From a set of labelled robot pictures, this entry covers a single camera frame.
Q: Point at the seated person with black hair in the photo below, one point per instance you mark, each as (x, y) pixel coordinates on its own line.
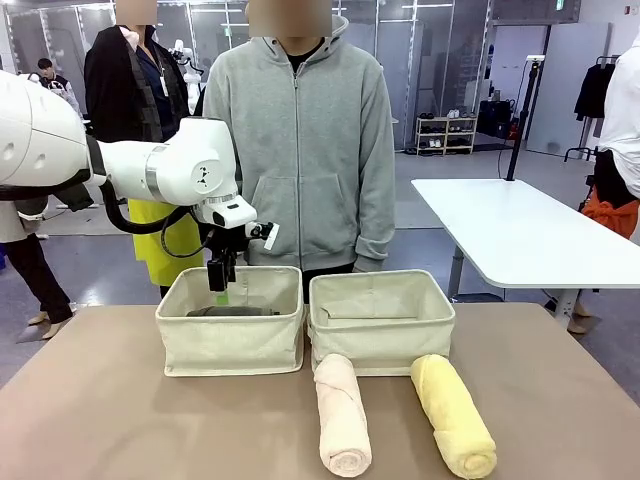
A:
(52, 82)

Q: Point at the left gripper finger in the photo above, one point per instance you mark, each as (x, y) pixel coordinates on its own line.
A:
(219, 277)
(232, 267)

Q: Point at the white table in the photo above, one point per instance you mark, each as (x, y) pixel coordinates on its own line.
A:
(525, 235)

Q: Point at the person in grey hoodie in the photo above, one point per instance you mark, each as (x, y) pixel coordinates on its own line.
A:
(310, 150)

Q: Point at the black clothes rack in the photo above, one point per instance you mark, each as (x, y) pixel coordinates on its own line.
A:
(592, 95)

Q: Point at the grey-sleeved left forearm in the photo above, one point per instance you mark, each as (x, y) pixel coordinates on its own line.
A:
(375, 220)

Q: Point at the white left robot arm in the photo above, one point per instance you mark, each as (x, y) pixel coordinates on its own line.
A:
(50, 135)

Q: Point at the person with yellow apron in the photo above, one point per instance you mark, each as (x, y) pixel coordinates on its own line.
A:
(115, 85)

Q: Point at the beige fabric basket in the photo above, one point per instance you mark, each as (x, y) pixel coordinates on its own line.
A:
(230, 340)
(380, 340)

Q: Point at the pink towel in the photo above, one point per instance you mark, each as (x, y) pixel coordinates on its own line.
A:
(342, 420)

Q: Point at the black tripod stand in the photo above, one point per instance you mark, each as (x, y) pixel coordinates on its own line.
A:
(522, 115)

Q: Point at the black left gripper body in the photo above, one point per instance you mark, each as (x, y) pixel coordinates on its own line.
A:
(222, 242)

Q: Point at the wooden shoe rack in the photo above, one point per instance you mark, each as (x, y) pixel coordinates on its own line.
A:
(445, 135)

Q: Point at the yellow towel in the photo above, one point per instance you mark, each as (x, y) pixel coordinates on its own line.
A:
(452, 415)

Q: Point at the person in dark green jacket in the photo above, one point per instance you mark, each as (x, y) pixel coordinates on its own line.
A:
(35, 270)

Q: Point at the grey towel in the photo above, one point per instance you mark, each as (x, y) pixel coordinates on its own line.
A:
(235, 311)

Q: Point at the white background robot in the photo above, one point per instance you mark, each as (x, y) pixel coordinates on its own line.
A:
(192, 80)

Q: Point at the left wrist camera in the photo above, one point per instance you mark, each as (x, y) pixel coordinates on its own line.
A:
(257, 231)

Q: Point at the black luggage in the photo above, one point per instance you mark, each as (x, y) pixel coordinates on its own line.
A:
(495, 120)

